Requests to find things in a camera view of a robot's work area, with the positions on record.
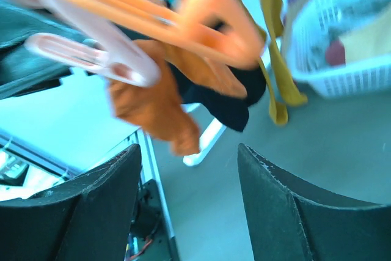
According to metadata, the yellow hanging sock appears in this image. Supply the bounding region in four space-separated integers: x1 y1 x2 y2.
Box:
260 0 307 126

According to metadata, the silver clothes rack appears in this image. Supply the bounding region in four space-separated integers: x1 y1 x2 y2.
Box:
183 117 227 167

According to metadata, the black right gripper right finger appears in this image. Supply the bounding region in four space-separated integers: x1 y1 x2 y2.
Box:
237 144 390 261

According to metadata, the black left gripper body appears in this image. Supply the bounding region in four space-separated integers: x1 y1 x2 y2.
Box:
1 0 86 99

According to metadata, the orange clothes peg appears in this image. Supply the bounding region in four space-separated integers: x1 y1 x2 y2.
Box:
69 0 265 69

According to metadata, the pink clothes peg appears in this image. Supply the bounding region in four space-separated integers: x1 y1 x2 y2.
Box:
28 6 161 87

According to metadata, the orange sock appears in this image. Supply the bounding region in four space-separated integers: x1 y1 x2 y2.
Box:
108 40 200 156
163 43 247 98

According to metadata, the black hanging sock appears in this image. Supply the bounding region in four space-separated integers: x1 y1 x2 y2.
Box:
169 63 266 132

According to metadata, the white plastic laundry basket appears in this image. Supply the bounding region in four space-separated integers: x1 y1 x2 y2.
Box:
288 0 390 98

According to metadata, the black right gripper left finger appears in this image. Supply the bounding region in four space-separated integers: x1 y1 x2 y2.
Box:
1 144 141 261

